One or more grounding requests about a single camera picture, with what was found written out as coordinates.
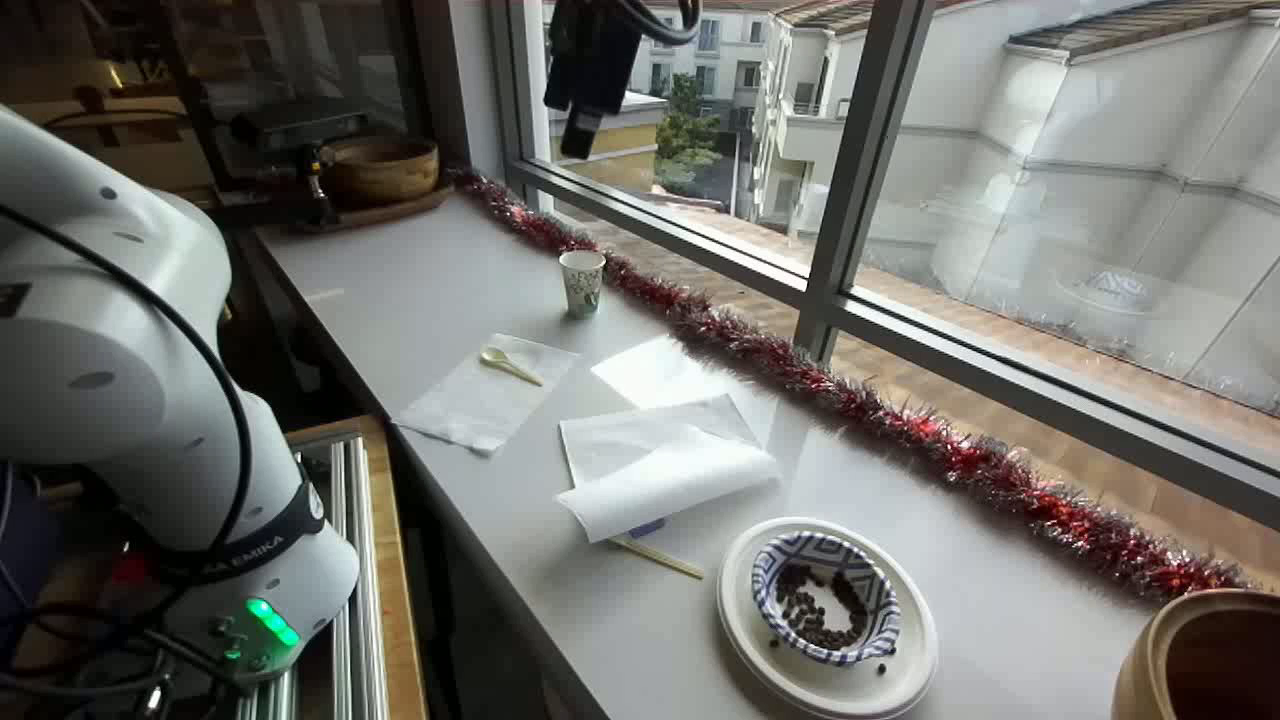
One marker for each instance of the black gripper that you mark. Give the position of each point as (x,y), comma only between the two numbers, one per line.
(593,54)

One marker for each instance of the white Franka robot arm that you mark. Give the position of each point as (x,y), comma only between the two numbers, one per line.
(122,385)

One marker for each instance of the small patterned paper cup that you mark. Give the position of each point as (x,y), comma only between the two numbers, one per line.
(581,285)

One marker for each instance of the round wooden bowl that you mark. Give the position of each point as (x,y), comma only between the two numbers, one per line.
(381,164)

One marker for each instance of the cream plastic spoon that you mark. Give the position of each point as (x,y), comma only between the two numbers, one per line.
(508,366)

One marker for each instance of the folded white napkin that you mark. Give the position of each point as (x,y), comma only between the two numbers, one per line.
(664,464)

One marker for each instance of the red silver tinsel garland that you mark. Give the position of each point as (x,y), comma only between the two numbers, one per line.
(934,444)

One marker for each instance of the wooden plank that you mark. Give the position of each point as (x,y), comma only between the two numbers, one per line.
(397,602)

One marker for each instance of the coffee beans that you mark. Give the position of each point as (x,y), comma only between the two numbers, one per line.
(813,604)

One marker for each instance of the blue patterned paper bowl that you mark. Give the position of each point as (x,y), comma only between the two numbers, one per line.
(874,602)

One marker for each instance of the white round plate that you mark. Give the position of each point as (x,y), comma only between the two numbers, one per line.
(905,667)

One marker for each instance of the round wooden container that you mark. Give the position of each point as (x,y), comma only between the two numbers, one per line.
(1203,663)

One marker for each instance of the grey window frame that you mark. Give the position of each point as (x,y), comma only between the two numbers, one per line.
(854,172)

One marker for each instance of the aluminium frame rail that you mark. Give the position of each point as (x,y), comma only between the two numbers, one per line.
(358,574)

